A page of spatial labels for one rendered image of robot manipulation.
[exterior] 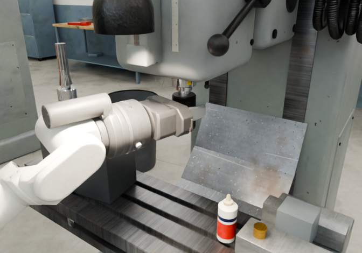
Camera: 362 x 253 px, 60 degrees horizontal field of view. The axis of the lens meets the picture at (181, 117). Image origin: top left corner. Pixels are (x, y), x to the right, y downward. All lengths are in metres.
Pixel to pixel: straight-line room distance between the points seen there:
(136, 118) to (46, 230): 1.90
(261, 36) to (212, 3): 0.19
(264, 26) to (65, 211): 0.63
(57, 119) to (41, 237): 1.88
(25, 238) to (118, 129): 1.90
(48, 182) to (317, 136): 0.70
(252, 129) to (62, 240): 1.60
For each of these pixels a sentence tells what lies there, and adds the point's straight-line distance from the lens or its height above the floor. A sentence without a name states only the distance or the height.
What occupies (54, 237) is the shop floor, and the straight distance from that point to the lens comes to 2.29.
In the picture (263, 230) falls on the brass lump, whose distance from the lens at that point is 0.57.
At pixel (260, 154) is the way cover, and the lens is 0.95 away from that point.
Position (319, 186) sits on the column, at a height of 0.93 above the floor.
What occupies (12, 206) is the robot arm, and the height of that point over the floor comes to 1.17.
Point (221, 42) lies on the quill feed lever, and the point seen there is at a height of 1.38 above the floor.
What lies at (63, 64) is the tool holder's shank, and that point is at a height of 1.28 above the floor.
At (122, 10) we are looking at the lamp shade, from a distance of 0.36.
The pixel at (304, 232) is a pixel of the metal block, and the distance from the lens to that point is 0.59.
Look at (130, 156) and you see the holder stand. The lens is 0.85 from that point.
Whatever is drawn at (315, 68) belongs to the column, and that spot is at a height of 1.26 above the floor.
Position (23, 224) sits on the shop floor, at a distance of 2.47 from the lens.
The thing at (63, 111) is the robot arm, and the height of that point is 1.29.
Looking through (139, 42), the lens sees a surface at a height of 1.37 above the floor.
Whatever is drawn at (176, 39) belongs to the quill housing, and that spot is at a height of 1.38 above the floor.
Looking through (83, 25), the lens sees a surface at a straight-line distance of 6.34.
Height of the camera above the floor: 1.44
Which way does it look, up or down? 21 degrees down
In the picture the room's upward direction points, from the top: straight up
